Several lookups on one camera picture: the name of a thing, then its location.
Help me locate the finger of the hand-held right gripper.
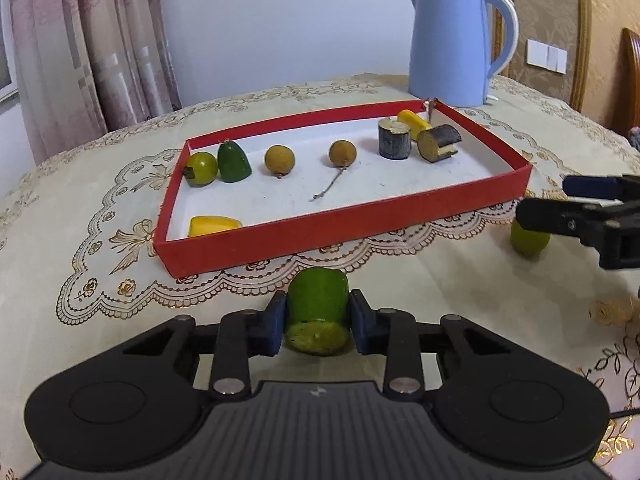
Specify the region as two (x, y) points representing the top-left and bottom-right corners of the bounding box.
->
(561, 172), (640, 201)
(515, 196), (618, 248)

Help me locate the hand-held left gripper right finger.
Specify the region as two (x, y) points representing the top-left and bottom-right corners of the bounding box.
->
(349, 289), (519, 404)

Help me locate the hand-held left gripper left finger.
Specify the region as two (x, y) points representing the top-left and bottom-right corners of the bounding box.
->
(122, 290), (288, 402)

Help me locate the round green fruit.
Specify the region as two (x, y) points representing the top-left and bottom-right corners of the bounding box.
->
(510, 220), (552, 258)
(184, 151), (219, 186)

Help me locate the cucumber cylinder piece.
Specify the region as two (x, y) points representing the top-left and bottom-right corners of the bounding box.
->
(282, 268), (350, 357)

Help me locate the yellow fruit slice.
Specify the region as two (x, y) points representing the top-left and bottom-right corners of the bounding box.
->
(397, 109), (432, 131)
(188, 215), (244, 238)

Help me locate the red cardboard box tray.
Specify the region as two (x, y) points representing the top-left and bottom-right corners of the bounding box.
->
(153, 100), (532, 279)

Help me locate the dark sugarcane piece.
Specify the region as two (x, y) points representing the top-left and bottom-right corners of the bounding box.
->
(417, 124), (462, 163)
(378, 116), (412, 160)

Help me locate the cucumber tip piece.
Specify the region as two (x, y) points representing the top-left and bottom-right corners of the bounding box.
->
(217, 140), (252, 183)

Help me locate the brown longan with stem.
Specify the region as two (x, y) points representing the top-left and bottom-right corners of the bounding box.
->
(313, 140), (357, 202)

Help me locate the brown wooden chair back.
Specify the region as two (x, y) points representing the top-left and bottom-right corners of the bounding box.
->
(621, 27), (640, 136)

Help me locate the light blue electric kettle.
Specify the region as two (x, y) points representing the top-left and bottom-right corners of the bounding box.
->
(405, 0), (518, 107)

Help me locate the pink floral curtain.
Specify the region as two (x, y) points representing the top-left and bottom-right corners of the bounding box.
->
(7, 0), (182, 166)

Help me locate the white wall switch panel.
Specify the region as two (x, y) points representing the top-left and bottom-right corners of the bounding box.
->
(526, 38), (568, 74)

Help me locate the window with white frame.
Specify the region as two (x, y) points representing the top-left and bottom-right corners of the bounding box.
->
(0, 5), (21, 108)

